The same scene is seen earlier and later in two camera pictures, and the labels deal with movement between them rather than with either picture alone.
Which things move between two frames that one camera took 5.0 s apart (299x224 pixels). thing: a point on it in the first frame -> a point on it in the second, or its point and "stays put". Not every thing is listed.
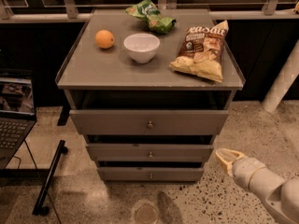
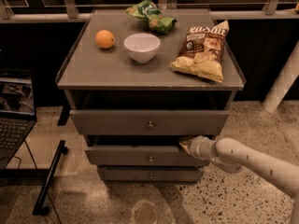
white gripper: x=245 y=172 -> x=195 y=146
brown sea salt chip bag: x=201 y=51 stays put
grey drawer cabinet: x=149 y=90 stays put
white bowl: x=142 y=46 stays put
